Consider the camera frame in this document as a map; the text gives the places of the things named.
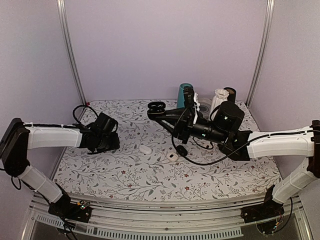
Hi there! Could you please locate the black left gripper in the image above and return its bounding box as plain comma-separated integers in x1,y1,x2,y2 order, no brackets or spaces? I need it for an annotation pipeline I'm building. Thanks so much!
96,132,120,152

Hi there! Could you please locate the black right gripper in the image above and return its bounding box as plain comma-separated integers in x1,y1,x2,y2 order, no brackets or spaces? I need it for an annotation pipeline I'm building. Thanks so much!
156,106,229,145

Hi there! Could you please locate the black earbud charging case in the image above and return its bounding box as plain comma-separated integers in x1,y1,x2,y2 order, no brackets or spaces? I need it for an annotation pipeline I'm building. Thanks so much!
147,101,166,119

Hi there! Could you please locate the white earbud charging case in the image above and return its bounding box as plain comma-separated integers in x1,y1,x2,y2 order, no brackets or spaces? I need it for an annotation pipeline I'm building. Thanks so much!
139,145,152,155

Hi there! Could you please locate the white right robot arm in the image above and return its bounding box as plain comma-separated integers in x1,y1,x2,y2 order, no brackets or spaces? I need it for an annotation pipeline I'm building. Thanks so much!
147,101,320,218

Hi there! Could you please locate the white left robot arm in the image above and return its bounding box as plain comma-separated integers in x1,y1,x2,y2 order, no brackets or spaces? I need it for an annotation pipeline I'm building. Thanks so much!
0,113,120,217

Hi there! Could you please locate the cream case with black oval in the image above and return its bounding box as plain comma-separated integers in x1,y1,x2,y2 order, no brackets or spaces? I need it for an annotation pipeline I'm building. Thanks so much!
166,152,179,162

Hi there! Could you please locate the teal tall vase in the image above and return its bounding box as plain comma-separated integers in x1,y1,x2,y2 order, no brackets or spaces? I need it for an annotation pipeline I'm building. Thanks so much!
176,83,193,109

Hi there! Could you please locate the clear tape roll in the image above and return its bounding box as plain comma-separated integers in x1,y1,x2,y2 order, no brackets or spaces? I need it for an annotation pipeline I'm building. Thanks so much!
198,97,213,120

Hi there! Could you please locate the floral patterned table mat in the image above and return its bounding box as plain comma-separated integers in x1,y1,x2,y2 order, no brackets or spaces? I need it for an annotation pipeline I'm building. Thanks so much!
53,100,282,202

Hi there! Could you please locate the white ribbed vase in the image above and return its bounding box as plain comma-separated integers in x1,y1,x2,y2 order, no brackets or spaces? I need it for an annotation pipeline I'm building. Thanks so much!
210,88,229,114

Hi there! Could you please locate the black cylinder vase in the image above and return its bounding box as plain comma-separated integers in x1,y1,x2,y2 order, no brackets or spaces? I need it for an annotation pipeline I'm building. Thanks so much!
223,87,237,103

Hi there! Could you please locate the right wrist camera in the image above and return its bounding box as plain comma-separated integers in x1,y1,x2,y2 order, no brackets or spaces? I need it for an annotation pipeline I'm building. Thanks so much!
183,86,200,124

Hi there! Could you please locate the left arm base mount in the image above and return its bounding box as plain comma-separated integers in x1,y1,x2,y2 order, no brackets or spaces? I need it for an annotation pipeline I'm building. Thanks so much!
48,195,92,223

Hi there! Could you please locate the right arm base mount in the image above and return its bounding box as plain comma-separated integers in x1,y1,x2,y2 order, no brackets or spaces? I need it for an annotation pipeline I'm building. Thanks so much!
240,185,285,223

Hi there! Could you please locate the aluminium frame post left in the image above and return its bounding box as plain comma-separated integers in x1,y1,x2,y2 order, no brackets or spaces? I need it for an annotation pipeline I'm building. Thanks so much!
56,0,87,105

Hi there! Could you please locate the aluminium frame post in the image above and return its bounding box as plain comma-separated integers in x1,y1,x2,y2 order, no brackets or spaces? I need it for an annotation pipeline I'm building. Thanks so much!
245,0,275,109
56,0,87,105

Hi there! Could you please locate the aluminium front rail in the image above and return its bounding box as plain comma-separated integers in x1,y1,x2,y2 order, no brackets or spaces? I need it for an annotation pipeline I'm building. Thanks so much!
22,194,313,240

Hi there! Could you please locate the aluminium frame post right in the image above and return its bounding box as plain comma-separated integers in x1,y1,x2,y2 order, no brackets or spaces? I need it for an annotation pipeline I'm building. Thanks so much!
245,0,275,109

